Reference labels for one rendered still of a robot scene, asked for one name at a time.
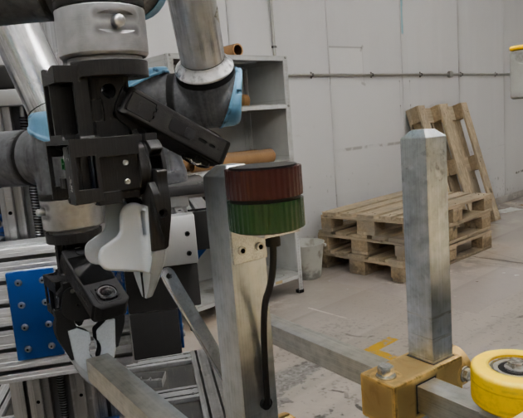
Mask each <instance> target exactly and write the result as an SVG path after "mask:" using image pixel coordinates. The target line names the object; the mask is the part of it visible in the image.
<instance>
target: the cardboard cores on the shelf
mask: <svg viewBox="0 0 523 418"><path fill-rule="evenodd" d="M249 104H250V97H249V95H247V94H242V106H243V105H249ZM275 159H276V154H275V152H274V151H273V150H272V149H271V148H267V149H260V150H257V149H253V150H246V151H238V152H231V153H227V155H226V157H225V160H224V162H223V164H228V163H245V164H251V163H269V162H274V161H275ZM183 163H184V165H185V167H186V169H187V172H191V173H196V172H202V171H208V170H211V169H212V168H213V167H214V166H210V167H209V168H199V167H196V166H195V165H192V164H191V163H188V162H186V161H185V160H183Z"/></svg>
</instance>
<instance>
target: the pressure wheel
mask: <svg viewBox="0 0 523 418"><path fill-rule="evenodd" d="M470 371H471V395H472V399H473V401H474V402H475V403H476V404H477V405H478V406H479V407H481V408H482V409H483V410H484V411H486V412H488V413H490V414H492V415H494V416H498V417H500V418H513V417H515V416H517V415H518V414H520V413H521V412H522V411H523V350H515V349H498V350H491V351H487V352H483V353H480V354H478V355H477V356H475V357H474V358H473V359H472V361H471V365H470Z"/></svg>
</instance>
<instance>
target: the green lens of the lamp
mask: <svg viewBox="0 0 523 418"><path fill-rule="evenodd" d="M227 214H228V224H229V231H230V232H233V233H237V234H244V235H263V234H273V233H281V232H286V231H293V230H296V229H299V228H302V227H303V226H304V225H305V207H304V196H303V195H301V197H300V198H298V199H295V200H292V201H288V202H278V203H271V204H260V205H237V204H232V203H230V202H229V201H227Z"/></svg>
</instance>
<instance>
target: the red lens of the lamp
mask: <svg viewBox="0 0 523 418"><path fill-rule="evenodd" d="M224 177H225V186H226V196H227V199H228V200H231V201H240V202H250V201H266V200H275V199H282V198H288V197H295V196H298V195H301V194H302V193H303V182H302V169H301V164H300V163H298V164H297V165H295V166H292V167H288V168H276V169H267V170H256V171H229V170H228V169H225V170H224Z"/></svg>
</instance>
